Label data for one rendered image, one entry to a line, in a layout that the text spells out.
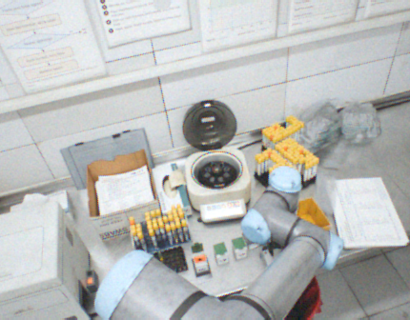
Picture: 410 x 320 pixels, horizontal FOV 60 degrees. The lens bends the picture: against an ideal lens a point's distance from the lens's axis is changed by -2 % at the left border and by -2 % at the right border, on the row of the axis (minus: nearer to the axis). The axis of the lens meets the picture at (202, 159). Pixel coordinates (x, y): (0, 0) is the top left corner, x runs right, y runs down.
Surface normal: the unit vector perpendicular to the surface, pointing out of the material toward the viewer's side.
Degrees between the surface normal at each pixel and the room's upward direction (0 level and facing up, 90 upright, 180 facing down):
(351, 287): 0
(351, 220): 0
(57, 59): 94
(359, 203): 0
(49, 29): 93
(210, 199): 90
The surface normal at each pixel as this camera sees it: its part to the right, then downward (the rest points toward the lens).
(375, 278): -0.10, -0.71
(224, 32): 0.24, 0.69
